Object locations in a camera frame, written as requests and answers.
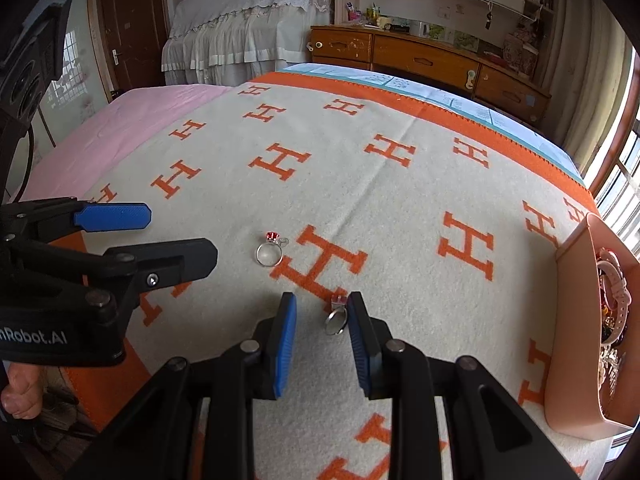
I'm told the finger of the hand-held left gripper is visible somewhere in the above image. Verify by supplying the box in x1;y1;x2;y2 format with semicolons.
30;237;219;324
0;197;153;247

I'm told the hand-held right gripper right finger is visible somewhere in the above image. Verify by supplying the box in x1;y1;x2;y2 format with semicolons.
346;291;581;480

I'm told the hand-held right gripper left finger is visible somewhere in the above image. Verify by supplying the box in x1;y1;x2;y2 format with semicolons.
65;291;298;480

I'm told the silver ring red stone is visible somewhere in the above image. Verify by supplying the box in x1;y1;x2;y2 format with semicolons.
255;231;290;267
324;295;350;336

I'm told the pink storage box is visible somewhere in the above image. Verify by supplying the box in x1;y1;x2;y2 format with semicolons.
544;212;640;442

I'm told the black bead bracelet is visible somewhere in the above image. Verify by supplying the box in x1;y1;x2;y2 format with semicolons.
599;300;619;347

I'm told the pearl necklace with pendant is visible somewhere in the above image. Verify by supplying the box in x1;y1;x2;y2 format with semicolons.
597;345;627;412

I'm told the white wrist watch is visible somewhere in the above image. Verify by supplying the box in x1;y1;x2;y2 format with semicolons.
597;247;632;346

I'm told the person's left hand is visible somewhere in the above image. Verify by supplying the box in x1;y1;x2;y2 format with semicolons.
0;360;47;422

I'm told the pink bed sheet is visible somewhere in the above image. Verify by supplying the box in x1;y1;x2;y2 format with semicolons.
20;84;234;202

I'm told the orange patterned cream blanket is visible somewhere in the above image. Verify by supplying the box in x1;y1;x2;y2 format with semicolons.
20;71;621;480

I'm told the brown wooden door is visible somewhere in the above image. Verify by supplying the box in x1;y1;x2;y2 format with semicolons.
95;0;171;106

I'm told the white cloth-covered furniture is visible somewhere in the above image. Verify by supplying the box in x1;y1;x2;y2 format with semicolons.
160;0;337;87

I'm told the blue tree print sheet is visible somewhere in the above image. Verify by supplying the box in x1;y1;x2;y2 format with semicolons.
276;62;587;187

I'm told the wooden desk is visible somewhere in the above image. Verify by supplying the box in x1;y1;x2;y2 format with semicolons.
309;25;554;129

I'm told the window with metal grille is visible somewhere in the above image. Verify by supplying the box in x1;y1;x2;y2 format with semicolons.
581;50;640;262

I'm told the beige curtain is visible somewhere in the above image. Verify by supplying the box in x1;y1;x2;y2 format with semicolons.
536;0;632;172

